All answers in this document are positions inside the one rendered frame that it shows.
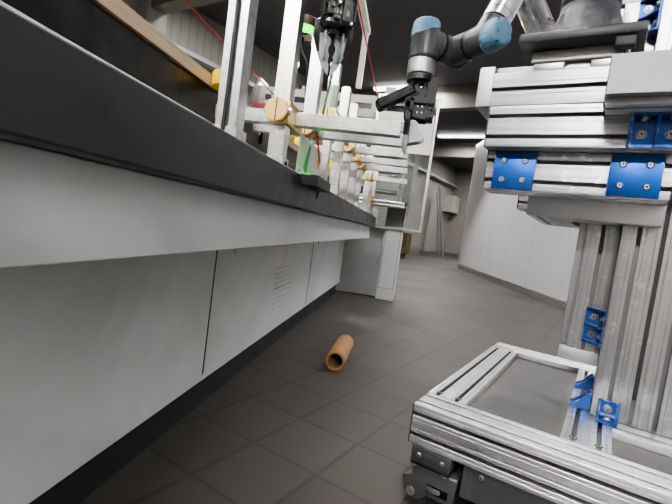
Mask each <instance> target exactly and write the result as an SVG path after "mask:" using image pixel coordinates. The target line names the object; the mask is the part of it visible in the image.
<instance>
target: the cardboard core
mask: <svg viewBox="0 0 672 504"><path fill-rule="evenodd" d="M353 344H354V343H353V339H352V338H351V337H350V336H349V335H341V336H340V337H339V338H338V339H337V341H336V342H335V344H334V345H333V347H332V348H331V350H330V351H329V353H328V355H327V356H326V359H325V363H326V365H327V367H328V368H329V369H330V370H334V371H338V370H340V369H342V368H343V366H344V364H345V362H346V360H347V358H348V356H349V353H350V351H351V349H352V347H353Z"/></svg>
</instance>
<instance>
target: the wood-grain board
mask: <svg viewBox="0 0 672 504"><path fill-rule="evenodd" d="M91 1H93V2H94V3H95V4H97V5H98V6H99V7H101V8H102V9H103V10H105V11H106V12H107V13H109V14H110V15H111V16H113V17H114V18H115V19H117V20H118V21H119V22H121V23H122V24H123V25H125V26H126V27H128V28H129V29H130V30H132V31H133V32H134V33H136V34H137V35H138V36H140V37H141V38H142V39H144V40H145V41H146V42H148V43H149V44H150V45H152V46H153V47H154V48H156V49H157V50H158V51H160V52H161V53H162V54H164V55H165V56H167V57H168V58H169V59H171V60H172V61H173V62H175V63H176V64H177V65H179V66H180V67H181V68H183V69H184V70H185V71H187V72H188V73H189V74H191V75H192V76H193V77H195V78H196V79H197V80H199V81H200V82H201V83H203V84H204V85H206V86H207V87H208V88H210V89H211V90H212V91H214V92H215V93H216V94H218V92H219V91H217V90H215V89H214V88H213V87H212V86H211V81H212V75H211V74H210V73H209V72H208V71H207V70H205V69H204V68H203V67H202V66H201V65H199V64H198V63H197V62H196V61H194V60H193V59H192V58H191V57H190V56H188V55H187V54H186V53H185V52H184V51H182V50H181V49H180V48H179V47H177V46H176V45H175V44H174V43H173V42H171V41H170V40H169V39H168V38H167V37H165V36H164V35H163V34H162V33H160V32H159V31H158V30H157V29H156V28H154V27H153V26H152V25H151V24H150V23H148V22H147V21H146V20H145V19H143V18H142V17H141V16H140V15H139V14H137V13H136V12H135V11H134V10H133V9H131V8H130V7H129V6H128V5H126V4H125V3H124V2H123V1H122V0H91ZM288 147H289V148H290V149H292V150H293V151H294V152H296V153H297V154H298V147H299V146H298V145H297V144H295V143H294V142H293V141H292V140H290V139H289V141H288Z"/></svg>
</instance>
